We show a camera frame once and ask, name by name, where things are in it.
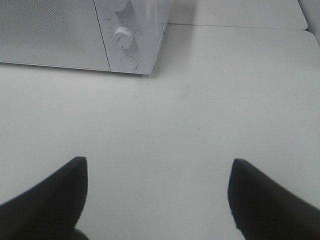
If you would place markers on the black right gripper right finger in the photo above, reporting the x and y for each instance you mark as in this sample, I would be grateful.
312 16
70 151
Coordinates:
264 210

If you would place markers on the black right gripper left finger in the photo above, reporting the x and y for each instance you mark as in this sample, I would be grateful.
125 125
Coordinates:
49 210

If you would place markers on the round microwave door button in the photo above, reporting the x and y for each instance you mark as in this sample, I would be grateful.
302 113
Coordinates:
129 62

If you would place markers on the white microwave door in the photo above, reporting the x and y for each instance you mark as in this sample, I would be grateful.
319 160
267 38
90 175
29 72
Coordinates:
54 33

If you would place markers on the white microwave oven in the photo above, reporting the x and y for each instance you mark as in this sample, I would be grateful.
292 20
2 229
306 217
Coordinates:
147 19

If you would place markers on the white microwave knob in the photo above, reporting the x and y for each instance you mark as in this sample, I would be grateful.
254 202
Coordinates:
123 37
119 5

